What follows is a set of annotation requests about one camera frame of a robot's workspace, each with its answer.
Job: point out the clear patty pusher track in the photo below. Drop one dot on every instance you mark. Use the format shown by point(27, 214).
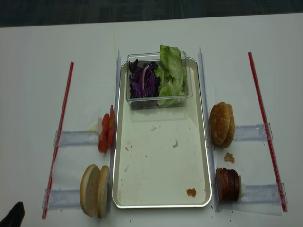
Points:
point(263, 194)

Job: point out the sesame bun top front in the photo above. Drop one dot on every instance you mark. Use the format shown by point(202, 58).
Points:
point(219, 121)

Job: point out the right red rod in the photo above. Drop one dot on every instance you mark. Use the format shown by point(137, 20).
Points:
point(281, 190)

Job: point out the right long clear rail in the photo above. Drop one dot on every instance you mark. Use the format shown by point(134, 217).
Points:
point(209, 143)

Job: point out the white patty pusher block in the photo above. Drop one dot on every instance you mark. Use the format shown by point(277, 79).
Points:
point(240, 188)

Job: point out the white bun slice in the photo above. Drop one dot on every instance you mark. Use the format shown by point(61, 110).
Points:
point(89, 190)
point(102, 192)

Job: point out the left red rod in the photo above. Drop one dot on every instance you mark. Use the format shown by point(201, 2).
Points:
point(50, 180)

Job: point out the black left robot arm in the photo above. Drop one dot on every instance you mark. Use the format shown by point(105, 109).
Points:
point(15, 217)

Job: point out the clear tomato pusher track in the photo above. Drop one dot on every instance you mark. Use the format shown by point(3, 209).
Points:
point(75, 138)

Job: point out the green lettuce leaves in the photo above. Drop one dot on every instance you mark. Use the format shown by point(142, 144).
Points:
point(172, 77)

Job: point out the white tomato pusher block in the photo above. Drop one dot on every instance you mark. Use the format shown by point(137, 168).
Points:
point(99, 126)

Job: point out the sesame bun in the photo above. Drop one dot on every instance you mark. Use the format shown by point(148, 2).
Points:
point(219, 121)
point(231, 131)

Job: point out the orange crumb on tray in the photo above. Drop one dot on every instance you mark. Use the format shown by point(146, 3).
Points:
point(191, 192)

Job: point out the red rod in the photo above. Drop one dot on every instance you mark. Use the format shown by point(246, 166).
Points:
point(281, 190)
point(50, 180)

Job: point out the clear sesame bun pusher track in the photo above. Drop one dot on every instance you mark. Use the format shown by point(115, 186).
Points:
point(259, 132)

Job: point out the purple cabbage leaves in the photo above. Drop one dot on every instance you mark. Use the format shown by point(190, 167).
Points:
point(143, 80)

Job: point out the clear plastic salad container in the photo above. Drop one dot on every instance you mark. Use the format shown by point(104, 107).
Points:
point(151, 102)

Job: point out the clear bun slice pusher track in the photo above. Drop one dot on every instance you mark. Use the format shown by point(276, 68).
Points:
point(61, 199)

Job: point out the bun crumb on table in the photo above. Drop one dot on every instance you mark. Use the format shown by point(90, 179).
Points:
point(229, 158)

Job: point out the red tomato slices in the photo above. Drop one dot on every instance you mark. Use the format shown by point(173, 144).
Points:
point(106, 137)

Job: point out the sesame bun top rear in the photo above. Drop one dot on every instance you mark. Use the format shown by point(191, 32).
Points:
point(231, 131)

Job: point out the white rectangular metal tray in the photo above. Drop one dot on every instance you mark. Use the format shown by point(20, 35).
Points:
point(148, 171)

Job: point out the brown meat patties stack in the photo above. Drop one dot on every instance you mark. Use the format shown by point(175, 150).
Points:
point(228, 184)

